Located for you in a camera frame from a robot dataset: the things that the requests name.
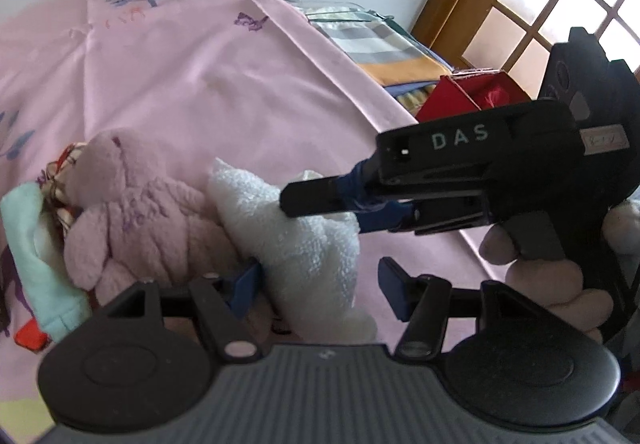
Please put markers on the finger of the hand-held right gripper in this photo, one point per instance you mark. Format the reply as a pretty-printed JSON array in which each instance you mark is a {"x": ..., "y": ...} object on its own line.
[
  {"x": 320, "y": 194},
  {"x": 387, "y": 218}
]

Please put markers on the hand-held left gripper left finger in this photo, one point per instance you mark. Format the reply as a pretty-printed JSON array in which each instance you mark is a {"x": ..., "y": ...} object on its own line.
[{"x": 246, "y": 285}]

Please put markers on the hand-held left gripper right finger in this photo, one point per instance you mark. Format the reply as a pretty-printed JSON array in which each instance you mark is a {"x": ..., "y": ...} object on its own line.
[{"x": 394, "y": 288}]

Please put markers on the pink plush toy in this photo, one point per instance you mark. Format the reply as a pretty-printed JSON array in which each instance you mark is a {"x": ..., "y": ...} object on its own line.
[{"x": 140, "y": 219}]

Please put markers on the mint green cloth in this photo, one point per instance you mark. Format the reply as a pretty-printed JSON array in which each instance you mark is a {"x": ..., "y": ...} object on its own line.
[{"x": 35, "y": 264}]

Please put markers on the floral patterned cloth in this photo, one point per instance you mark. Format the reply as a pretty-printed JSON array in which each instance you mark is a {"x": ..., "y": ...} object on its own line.
[{"x": 55, "y": 189}]

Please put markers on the red fabric piece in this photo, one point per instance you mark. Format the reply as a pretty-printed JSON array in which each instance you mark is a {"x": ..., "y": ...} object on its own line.
[{"x": 30, "y": 335}]

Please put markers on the person's right hand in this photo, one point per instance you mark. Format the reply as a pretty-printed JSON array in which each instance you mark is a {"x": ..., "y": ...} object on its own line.
[{"x": 550, "y": 281}]

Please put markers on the red box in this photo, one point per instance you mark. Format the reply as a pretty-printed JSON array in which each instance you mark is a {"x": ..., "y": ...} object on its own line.
[{"x": 470, "y": 94}]

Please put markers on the yellow blue patterned blanket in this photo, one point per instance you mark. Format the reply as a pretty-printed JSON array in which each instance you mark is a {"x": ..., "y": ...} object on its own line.
[{"x": 412, "y": 99}]

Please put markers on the striped folded blanket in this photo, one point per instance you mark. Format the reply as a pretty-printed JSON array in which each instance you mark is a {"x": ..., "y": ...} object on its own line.
[{"x": 375, "y": 44}]

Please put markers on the pink floral bedsheet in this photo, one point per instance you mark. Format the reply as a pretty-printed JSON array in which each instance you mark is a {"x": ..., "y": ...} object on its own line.
[{"x": 200, "y": 74}]

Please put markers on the clear plastic bag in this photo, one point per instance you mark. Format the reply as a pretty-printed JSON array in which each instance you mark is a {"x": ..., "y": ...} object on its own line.
[{"x": 345, "y": 10}]

